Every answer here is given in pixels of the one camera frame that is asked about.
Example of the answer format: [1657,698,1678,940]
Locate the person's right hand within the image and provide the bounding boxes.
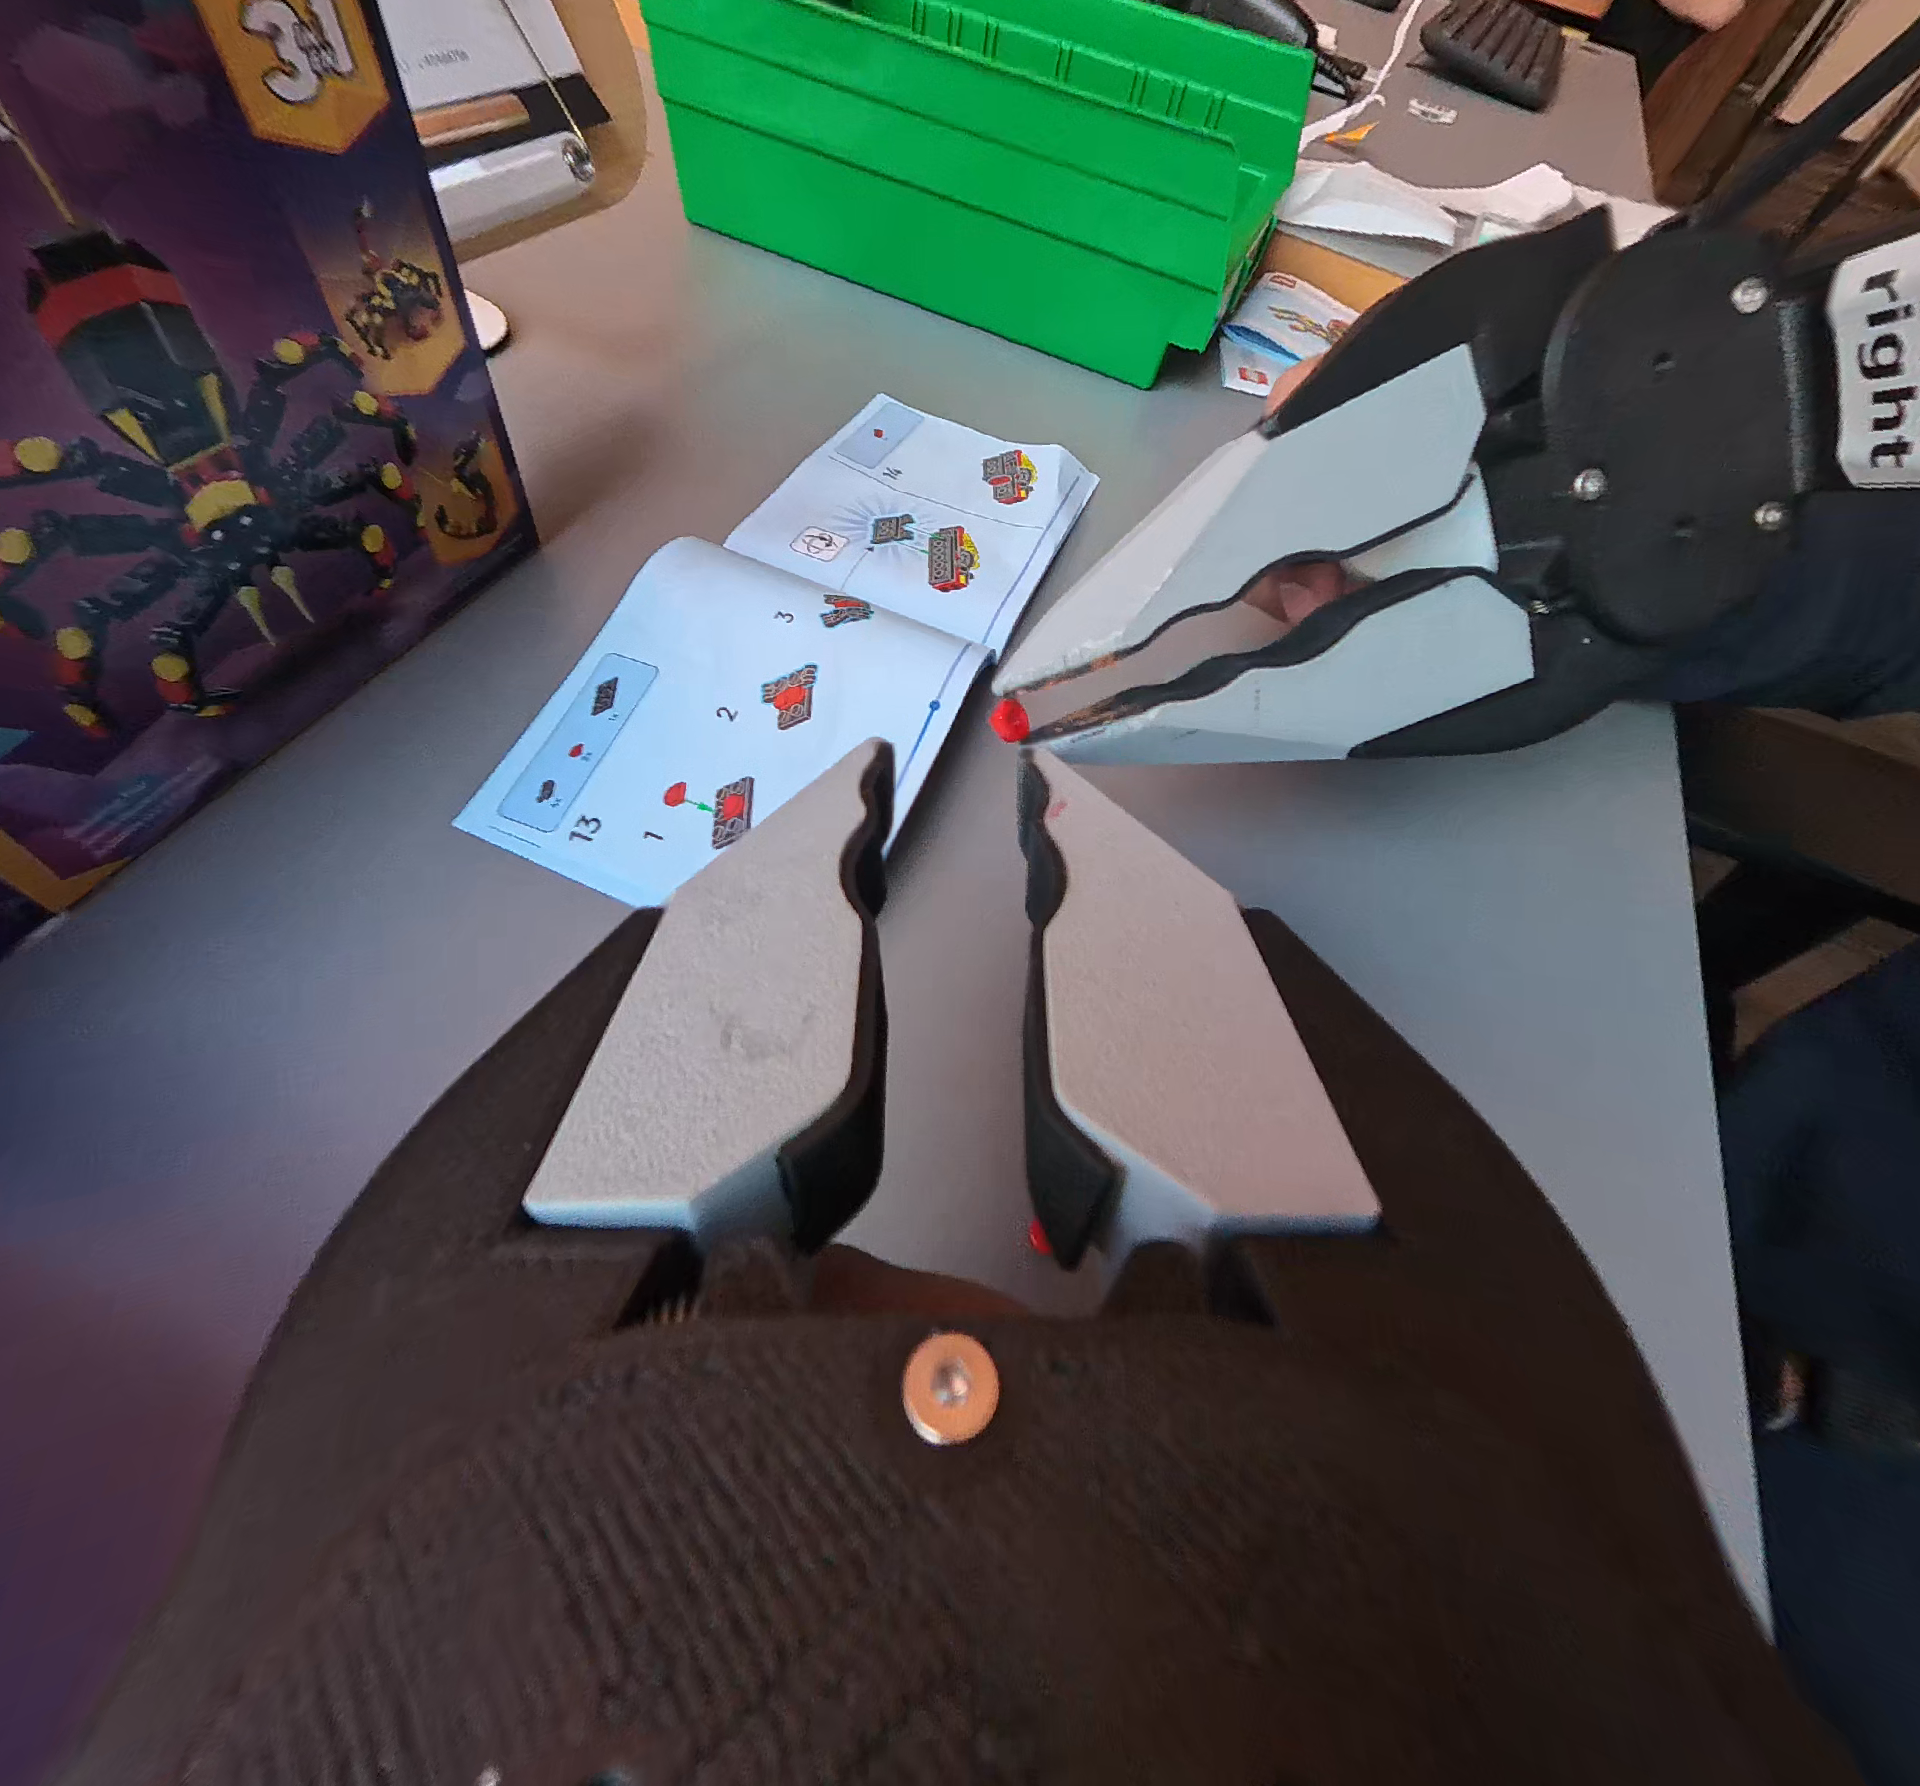
[1246,560,1352,630]

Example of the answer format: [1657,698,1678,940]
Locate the wooden sign stand with paper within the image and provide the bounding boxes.
[223,0,649,356]

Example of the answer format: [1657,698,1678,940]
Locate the person's right forearm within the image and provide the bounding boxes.
[1641,465,1920,722]

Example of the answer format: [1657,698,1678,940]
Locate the black keyboard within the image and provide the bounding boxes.
[1418,0,1567,112]

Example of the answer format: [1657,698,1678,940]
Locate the small lego leaflet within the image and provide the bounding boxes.
[1218,272,1367,396]

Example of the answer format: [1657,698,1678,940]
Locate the brown cardboard sheet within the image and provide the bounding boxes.
[1268,232,1425,320]

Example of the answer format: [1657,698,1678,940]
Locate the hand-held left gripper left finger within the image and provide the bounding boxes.
[522,736,896,1257]

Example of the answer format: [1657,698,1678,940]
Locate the black tripod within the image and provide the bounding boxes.
[1696,61,1920,258]

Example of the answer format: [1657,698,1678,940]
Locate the green plastic bin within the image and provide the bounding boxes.
[619,0,1318,391]

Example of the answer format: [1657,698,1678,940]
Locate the lego instruction booklet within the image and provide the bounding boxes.
[453,391,1100,910]

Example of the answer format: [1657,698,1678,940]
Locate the white loose papers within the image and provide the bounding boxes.
[1275,158,1575,251]

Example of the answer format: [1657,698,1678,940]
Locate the purple lego set box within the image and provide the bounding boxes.
[0,0,541,948]

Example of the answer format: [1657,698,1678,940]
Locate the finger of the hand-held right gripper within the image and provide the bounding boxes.
[1026,573,1539,767]
[989,344,1502,700]

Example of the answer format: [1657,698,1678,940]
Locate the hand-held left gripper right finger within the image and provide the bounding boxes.
[1017,750,1382,1271]

